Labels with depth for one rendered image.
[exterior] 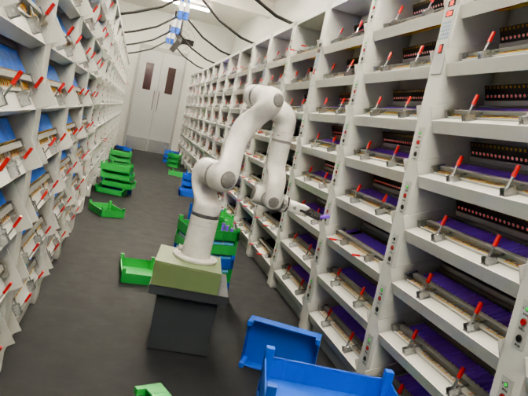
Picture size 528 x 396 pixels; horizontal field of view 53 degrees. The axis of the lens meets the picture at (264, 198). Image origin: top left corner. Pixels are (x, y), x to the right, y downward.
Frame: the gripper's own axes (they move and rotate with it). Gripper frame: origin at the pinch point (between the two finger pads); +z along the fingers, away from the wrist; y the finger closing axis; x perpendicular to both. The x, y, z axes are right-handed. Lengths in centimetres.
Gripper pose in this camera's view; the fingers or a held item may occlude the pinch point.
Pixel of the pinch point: (315, 214)
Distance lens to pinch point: 247.4
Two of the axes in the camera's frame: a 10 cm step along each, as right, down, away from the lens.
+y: -2.3, -1.7, 9.6
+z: 9.0, 3.2, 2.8
